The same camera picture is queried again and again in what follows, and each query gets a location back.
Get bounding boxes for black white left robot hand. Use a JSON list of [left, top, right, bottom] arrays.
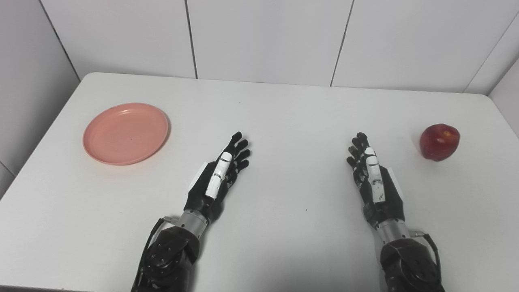
[[184, 131, 251, 221]]

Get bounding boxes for pink round plate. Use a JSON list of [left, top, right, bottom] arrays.
[[83, 103, 169, 166]]

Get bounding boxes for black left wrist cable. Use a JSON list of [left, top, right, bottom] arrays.
[[132, 217, 180, 290]]

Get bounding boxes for red apple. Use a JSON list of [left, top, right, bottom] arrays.
[[419, 124, 461, 162]]

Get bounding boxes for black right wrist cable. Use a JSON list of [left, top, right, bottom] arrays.
[[409, 230, 443, 280]]

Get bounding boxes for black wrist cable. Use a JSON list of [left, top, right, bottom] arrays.
[[409, 230, 443, 280], [132, 217, 180, 290]]

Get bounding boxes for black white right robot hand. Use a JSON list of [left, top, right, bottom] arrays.
[[346, 132, 406, 228]]

